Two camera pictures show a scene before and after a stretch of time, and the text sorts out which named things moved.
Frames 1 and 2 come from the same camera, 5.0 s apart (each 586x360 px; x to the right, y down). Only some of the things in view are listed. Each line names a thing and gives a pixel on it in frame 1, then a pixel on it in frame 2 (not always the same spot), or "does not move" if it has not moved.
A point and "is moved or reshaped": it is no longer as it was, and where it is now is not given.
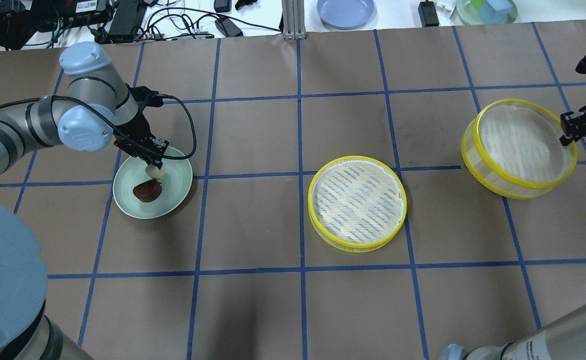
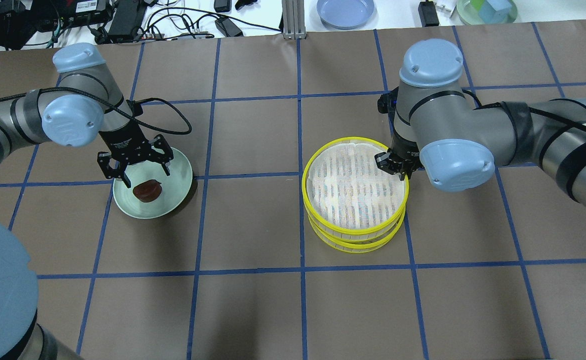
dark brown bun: (148, 190) does not move
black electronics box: (125, 19) does not move
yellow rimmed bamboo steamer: (355, 204) does not move
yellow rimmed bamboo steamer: (512, 147) is moved or reshaped
